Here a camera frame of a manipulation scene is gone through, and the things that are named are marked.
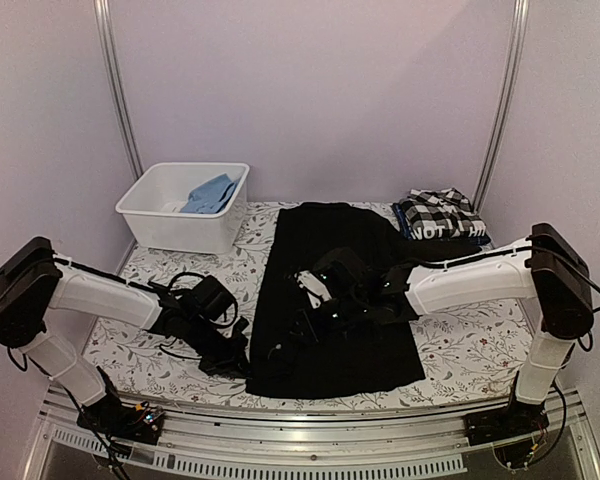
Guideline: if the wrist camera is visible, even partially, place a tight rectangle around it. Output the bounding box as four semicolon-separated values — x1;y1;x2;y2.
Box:
230;316;249;341
294;270;332;309

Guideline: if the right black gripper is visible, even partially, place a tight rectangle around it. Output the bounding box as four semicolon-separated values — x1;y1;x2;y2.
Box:
284;292;368;346

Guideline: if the light blue shirt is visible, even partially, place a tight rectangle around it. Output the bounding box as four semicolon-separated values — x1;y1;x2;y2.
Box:
180;174;238;215

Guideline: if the black long sleeve shirt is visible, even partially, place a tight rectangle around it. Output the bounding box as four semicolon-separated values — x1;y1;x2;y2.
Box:
246;202;480;400

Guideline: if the aluminium front rail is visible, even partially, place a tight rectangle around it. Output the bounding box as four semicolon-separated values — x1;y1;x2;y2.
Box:
19;386;600;479

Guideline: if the left aluminium frame post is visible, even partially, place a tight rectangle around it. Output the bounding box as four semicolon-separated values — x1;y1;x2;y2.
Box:
93;0;144;180

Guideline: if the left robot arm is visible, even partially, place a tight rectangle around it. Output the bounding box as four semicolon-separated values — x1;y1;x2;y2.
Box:
0;237;250;434

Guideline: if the floral patterned tablecloth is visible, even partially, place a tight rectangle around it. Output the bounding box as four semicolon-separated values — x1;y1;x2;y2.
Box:
84;202;532;412

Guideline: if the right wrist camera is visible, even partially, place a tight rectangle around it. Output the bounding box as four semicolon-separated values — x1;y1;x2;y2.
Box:
294;270;332;309

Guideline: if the right aluminium frame post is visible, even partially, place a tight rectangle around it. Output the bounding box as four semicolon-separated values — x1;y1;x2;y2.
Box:
481;0;531;171

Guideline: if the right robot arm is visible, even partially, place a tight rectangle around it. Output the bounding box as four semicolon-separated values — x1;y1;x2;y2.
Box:
294;223;600;436

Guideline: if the aluminium frame post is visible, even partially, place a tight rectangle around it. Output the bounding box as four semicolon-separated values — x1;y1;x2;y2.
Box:
93;0;144;180
481;0;531;171

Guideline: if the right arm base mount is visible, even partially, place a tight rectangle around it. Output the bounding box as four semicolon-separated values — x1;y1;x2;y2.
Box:
462;399;549;446

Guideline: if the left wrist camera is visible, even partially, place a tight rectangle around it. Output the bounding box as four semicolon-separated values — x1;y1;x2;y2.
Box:
230;316;249;341

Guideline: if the white plastic bin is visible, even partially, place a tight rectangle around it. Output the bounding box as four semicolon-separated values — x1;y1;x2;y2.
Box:
115;162;250;254

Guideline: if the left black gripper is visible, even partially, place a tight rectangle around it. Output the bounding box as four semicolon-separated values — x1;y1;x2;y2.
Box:
183;317;254;381

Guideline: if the black white checkered shirt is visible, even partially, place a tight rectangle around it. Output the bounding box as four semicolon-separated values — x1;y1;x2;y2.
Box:
396;188;489;241

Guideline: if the dark blue folded shirt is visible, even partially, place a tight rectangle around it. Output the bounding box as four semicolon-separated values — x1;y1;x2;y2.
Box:
391;203;491;247

